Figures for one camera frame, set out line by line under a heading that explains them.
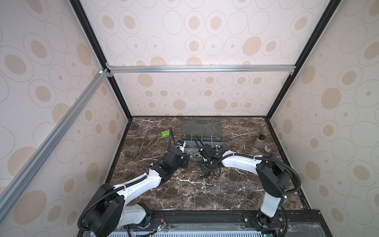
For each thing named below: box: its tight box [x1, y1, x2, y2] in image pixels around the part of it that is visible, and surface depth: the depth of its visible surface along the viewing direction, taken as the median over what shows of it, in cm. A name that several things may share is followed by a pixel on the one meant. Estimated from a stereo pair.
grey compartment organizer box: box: [181, 117, 224, 160], surface depth 116 cm
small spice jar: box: [254, 133, 266, 151], surface depth 103 cm
